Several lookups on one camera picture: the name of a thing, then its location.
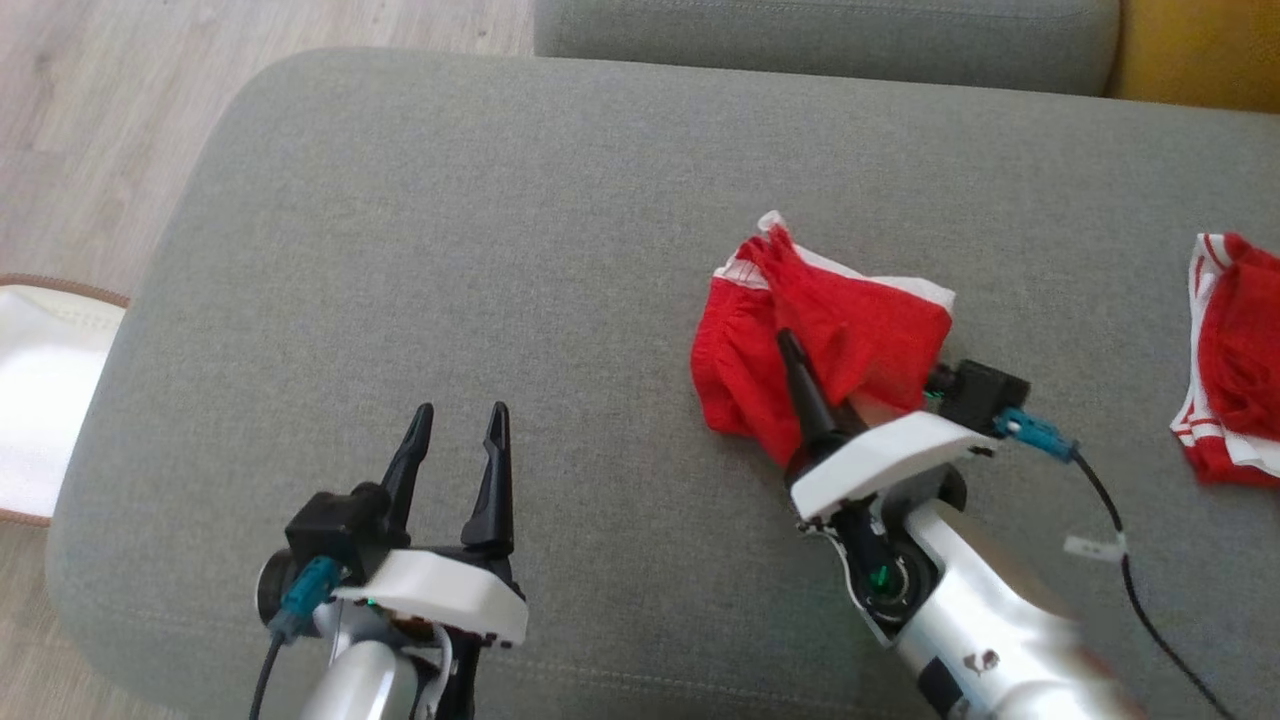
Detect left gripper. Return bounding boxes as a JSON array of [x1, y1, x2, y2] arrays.
[[333, 401, 530, 647]]

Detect yellow sofa back cushion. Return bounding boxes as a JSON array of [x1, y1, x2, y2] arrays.
[[1105, 0, 1280, 114]]

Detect grey sofa seat cushion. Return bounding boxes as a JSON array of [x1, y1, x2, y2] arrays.
[[533, 0, 1121, 98]]

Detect black cable teal connector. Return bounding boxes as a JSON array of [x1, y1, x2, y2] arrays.
[[248, 557, 343, 720], [993, 407, 1241, 720]]

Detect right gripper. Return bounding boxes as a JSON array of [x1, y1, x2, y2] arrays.
[[777, 329, 999, 525]]

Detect red jersey white sleeves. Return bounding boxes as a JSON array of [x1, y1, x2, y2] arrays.
[[1170, 232, 1280, 489]]

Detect grey sofa chaise cushion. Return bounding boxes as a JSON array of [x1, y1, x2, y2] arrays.
[[45, 47, 1280, 720]]

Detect red shorts white stripe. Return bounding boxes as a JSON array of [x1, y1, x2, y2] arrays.
[[690, 210, 956, 471]]

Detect white rug with brown edge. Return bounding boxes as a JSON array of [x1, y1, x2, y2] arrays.
[[0, 273, 131, 528]]

